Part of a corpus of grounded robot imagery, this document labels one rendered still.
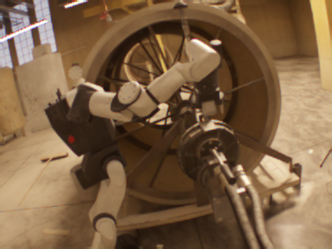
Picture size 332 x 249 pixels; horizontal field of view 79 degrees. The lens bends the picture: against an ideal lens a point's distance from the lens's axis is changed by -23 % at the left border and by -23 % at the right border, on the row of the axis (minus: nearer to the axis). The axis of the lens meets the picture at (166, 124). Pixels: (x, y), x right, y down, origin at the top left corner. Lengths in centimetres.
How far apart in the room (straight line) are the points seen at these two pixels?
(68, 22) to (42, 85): 591
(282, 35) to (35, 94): 1205
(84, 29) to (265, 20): 924
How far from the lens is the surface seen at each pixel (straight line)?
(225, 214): 96
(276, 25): 1398
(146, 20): 184
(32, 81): 769
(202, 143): 108
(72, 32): 1270
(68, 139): 118
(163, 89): 78
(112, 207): 140
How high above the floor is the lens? 142
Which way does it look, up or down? 17 degrees down
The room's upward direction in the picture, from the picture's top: 13 degrees counter-clockwise
